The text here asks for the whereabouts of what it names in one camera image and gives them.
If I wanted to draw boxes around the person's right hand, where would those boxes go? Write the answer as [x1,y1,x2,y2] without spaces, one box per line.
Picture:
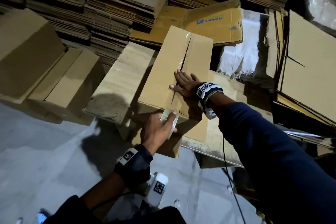
[169,69,203,99]

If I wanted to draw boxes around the person's left hand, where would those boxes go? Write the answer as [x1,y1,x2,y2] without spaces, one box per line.
[141,108,179,156]

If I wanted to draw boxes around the clear tape roll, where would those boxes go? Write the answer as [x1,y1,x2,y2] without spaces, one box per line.
[160,107,180,127]

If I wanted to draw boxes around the person's left forearm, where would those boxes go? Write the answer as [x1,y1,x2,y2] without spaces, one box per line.
[44,171,127,224]

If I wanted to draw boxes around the person's right forearm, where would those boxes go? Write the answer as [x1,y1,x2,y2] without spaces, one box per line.
[207,92,336,224]

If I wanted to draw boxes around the person's trouser leg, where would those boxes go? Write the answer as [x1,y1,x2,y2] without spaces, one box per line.
[105,200,187,224]

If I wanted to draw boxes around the pile of brown cartons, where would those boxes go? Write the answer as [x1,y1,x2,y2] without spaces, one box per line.
[265,8,336,127]

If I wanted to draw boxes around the stacks of flat cardboard bundles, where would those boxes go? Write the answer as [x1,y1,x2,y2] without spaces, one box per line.
[0,0,297,72]

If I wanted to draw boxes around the plywood work board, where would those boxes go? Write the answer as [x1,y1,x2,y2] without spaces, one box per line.
[83,41,274,168]

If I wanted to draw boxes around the white plastic sack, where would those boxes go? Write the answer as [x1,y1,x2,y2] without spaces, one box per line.
[218,10,268,80]

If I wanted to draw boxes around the yellow carton with blue print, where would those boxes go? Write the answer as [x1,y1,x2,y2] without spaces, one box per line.
[181,0,244,46]

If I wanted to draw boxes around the clear plastic sheet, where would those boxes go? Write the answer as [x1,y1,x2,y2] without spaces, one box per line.
[307,0,336,30]

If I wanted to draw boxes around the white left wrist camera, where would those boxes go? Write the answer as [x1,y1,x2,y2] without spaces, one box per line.
[145,172,170,207]

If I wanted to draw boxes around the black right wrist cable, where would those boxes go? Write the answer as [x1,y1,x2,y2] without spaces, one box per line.
[222,137,246,224]

